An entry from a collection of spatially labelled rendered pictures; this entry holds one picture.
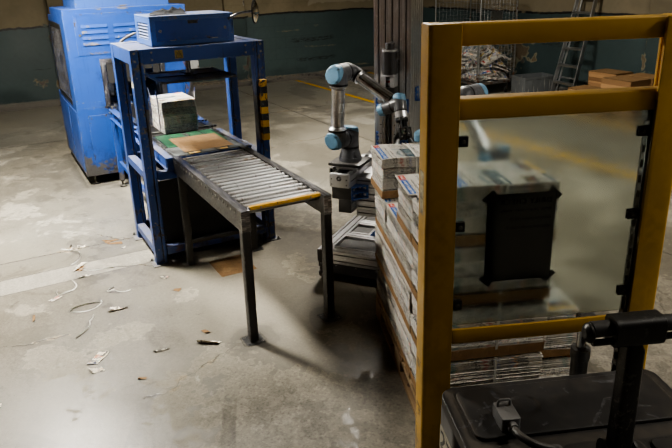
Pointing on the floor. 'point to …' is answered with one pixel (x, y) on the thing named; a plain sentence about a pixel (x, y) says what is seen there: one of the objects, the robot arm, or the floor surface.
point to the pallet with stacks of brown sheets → (603, 78)
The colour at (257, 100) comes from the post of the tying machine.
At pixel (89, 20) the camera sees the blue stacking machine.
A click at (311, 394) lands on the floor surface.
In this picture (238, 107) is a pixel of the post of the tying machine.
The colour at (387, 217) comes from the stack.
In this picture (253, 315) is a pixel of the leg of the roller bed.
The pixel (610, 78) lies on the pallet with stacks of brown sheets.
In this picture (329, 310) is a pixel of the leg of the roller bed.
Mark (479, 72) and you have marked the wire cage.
